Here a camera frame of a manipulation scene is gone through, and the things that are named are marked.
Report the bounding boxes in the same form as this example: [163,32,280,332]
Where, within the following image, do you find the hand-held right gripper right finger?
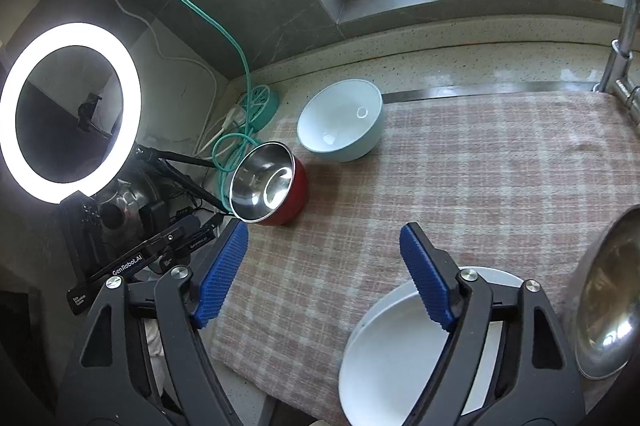
[399,222,586,426]

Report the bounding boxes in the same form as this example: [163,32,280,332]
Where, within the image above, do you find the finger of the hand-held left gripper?
[186,212,225,253]

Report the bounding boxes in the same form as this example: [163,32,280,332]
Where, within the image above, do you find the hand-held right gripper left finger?
[65,220,250,426]

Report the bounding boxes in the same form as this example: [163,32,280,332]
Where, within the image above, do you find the white plate with leaf print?
[350,266,523,407]

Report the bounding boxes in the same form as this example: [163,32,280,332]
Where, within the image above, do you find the red bowl with steel lining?
[229,142,309,227]

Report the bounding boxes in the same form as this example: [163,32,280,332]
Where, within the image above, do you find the light blue ceramic bowl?
[297,79,386,163]

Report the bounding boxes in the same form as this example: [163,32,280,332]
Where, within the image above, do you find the large stainless steel bowl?
[565,205,640,381]

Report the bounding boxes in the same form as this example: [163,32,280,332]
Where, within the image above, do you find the shiny metal pot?
[102,166,166,248]

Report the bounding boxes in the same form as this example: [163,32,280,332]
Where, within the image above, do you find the black tripod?
[134,145,227,213]

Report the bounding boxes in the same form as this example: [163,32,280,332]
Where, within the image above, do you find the pink checked cloth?
[210,91,640,426]

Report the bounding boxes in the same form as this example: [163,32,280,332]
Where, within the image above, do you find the teal round plastic reel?
[235,86,281,133]

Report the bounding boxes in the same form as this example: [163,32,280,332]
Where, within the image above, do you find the chrome kitchen faucet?
[592,0,640,127]

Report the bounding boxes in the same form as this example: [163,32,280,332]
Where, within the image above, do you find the white cable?
[94,0,222,148]

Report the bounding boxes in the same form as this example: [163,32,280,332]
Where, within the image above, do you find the teal hose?
[107,0,273,198]

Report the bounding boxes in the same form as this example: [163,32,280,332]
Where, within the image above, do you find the white ring light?
[0,22,142,207]

